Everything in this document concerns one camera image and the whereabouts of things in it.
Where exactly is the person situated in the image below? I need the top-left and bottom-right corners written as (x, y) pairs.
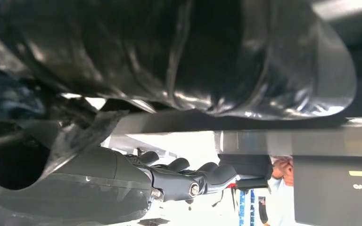
top-left (257, 156), bottom-right (295, 226)

